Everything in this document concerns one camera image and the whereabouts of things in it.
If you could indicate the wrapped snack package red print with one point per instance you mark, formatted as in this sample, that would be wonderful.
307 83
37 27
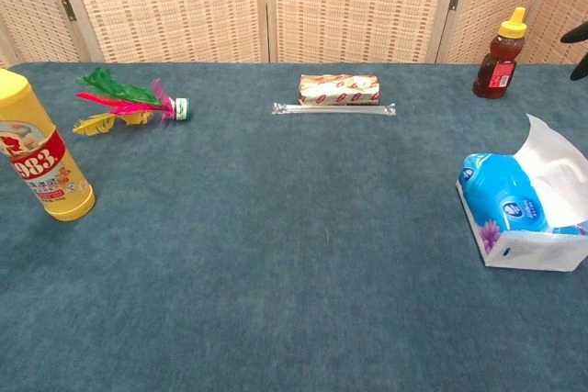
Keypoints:
340 89

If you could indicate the blue tissue pack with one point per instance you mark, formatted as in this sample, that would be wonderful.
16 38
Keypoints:
556 167
496 190

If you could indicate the colourful feather shuttlecock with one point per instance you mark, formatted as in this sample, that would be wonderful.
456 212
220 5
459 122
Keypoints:
133 105

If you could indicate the blue table cloth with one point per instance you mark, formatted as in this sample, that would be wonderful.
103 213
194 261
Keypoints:
294 272

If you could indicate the straw in clear wrapper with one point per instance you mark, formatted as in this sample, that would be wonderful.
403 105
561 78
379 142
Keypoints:
331 109

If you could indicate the woven bamboo folding screen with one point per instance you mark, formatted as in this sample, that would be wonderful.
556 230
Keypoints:
184 6

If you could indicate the black and silver right hand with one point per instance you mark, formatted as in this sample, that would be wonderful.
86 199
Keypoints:
580 33

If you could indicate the yellow bottle with red label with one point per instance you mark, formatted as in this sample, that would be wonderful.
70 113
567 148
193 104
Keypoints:
37 153

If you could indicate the honey bottle with yellow cap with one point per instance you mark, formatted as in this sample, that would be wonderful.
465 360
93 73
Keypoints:
498 66

